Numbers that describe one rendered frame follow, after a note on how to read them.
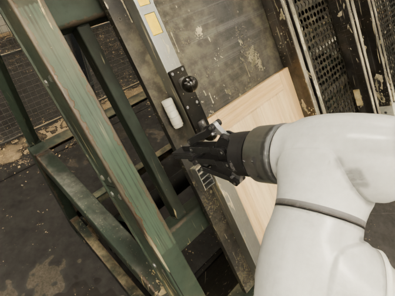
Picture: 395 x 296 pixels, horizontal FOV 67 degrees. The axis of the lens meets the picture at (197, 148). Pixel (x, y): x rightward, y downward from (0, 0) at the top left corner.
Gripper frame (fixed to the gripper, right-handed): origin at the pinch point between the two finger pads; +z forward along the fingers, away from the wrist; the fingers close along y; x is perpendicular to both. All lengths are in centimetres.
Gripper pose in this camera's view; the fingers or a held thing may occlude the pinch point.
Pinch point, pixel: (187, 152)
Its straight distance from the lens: 63.3
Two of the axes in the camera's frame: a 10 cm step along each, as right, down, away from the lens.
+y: 4.1, 8.7, 2.9
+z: -5.9, 0.0, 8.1
